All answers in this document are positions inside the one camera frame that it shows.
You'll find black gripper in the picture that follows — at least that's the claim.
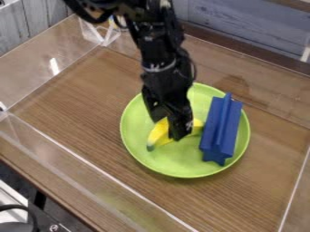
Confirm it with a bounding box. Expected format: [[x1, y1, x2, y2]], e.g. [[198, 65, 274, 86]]
[[142, 60, 195, 141]]

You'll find yellow toy banana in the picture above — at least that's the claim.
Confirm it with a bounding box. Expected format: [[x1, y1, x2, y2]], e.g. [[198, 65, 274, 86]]
[[147, 118, 203, 151]]

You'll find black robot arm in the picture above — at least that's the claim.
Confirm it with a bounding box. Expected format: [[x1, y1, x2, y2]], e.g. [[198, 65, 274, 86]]
[[63, 0, 197, 140]]

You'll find green round plate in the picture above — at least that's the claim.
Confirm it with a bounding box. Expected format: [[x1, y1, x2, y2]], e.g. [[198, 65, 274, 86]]
[[120, 83, 251, 179]]

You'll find blue star-shaped block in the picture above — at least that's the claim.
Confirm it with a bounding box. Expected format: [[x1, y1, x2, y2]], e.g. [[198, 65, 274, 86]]
[[199, 93, 242, 166]]

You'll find white labelled container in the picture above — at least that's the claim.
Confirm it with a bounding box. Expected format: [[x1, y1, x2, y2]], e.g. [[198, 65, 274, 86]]
[[108, 15, 123, 30]]

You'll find black cable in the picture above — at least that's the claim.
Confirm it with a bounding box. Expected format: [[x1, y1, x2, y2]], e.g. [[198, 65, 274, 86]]
[[0, 204, 42, 232]]

